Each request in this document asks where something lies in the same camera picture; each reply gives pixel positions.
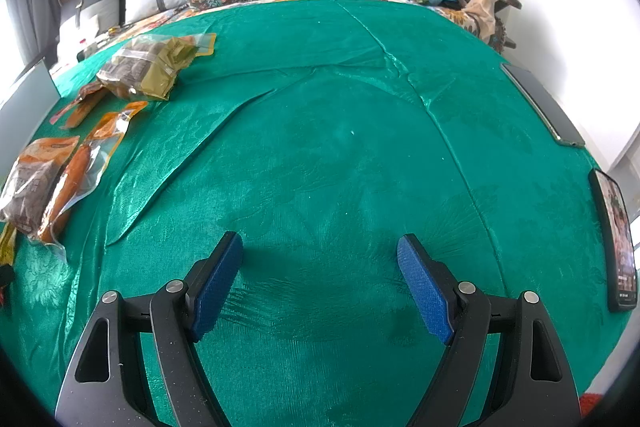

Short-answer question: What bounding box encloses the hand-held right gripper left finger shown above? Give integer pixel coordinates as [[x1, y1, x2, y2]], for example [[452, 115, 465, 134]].
[[54, 231, 244, 427]]

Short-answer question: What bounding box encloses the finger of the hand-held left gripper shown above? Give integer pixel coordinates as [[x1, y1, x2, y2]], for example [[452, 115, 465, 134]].
[[0, 264, 15, 306]]

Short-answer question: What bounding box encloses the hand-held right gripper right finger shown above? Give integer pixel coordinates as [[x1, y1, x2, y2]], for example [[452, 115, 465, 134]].
[[396, 233, 583, 427]]

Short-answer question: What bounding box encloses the yellow snack packet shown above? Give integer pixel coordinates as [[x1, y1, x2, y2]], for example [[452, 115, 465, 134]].
[[0, 223, 19, 266]]

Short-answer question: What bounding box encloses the brown snack packet orange top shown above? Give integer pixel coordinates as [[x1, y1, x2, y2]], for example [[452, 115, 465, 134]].
[[0, 135, 81, 236]]

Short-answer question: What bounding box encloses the long orange sausage packet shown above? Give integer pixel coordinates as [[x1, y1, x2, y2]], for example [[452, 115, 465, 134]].
[[29, 100, 149, 260]]

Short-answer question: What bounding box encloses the small red sausage packet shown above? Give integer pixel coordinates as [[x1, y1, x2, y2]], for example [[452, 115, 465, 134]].
[[51, 82, 109, 130]]

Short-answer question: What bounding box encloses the olive packet of brown balls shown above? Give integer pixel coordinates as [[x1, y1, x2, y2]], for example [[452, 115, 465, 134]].
[[96, 34, 197, 102]]

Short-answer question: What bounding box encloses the clear packet with orange edge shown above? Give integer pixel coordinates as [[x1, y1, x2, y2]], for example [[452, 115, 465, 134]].
[[170, 33, 217, 58]]

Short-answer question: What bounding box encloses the white flat board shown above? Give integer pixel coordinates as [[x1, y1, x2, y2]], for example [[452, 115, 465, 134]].
[[0, 58, 62, 188]]

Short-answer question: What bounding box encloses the green satin bedspread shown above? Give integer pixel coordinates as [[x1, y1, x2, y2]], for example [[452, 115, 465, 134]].
[[0, 0, 631, 427]]

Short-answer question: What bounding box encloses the phone with lit screen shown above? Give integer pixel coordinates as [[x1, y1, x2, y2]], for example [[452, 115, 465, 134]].
[[588, 168, 639, 313]]

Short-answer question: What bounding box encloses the dark phone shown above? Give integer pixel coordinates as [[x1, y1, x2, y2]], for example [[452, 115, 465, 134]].
[[501, 63, 586, 149]]

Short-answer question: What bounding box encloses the yellow floral bedsheet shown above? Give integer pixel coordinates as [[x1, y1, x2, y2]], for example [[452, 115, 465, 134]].
[[97, 0, 503, 54]]

